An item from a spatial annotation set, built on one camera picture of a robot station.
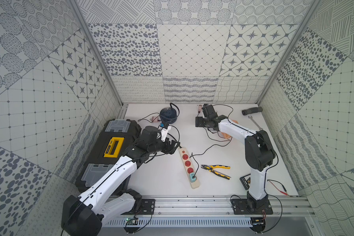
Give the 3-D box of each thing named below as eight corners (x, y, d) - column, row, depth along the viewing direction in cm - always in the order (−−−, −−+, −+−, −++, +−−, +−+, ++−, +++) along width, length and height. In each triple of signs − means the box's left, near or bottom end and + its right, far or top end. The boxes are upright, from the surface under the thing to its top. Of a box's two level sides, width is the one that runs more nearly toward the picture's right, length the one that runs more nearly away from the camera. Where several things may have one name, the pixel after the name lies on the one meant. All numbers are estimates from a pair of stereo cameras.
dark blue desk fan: (159, 125, 109) (158, 119, 104) (161, 112, 117) (160, 106, 112) (176, 125, 109) (176, 119, 104) (177, 112, 117) (177, 106, 112)
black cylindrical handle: (243, 115, 114) (244, 113, 112) (240, 112, 117) (241, 110, 114) (261, 111, 117) (263, 109, 115) (259, 108, 119) (260, 106, 117)
